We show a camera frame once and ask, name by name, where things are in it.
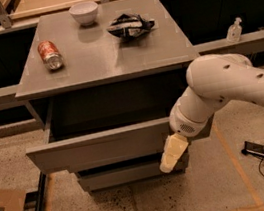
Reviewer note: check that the grey drawer cabinet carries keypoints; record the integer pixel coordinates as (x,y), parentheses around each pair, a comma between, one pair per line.
(104,92)

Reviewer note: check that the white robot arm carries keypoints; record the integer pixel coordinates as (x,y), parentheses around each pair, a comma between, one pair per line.
(213,81)

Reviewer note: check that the black left floor bar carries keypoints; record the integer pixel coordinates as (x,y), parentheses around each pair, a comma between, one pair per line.
(37,197)

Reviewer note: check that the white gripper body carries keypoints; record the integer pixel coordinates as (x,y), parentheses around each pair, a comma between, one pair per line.
(185,123)

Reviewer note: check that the red soda can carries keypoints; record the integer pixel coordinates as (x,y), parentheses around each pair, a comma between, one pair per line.
(50,55)

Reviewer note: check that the grey top drawer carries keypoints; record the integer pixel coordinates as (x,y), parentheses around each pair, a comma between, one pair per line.
(108,124)

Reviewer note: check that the clear sanitizer pump bottle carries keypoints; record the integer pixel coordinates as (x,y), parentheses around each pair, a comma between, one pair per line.
(234,31)

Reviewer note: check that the crumpled black chip bag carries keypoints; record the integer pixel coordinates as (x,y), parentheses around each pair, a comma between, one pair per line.
(128,26)

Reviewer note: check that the black floor device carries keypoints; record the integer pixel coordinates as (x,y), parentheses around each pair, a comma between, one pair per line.
(253,149)

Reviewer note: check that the grey bottom drawer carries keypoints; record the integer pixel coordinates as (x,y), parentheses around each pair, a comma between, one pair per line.
(116,174)

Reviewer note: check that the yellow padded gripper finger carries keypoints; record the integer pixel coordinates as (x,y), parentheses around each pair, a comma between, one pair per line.
(174,148)

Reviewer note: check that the grey drawer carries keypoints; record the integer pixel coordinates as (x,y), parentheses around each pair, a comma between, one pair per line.
(108,124)
(116,174)

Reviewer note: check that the white ceramic bowl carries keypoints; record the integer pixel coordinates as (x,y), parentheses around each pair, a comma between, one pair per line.
(84,13)

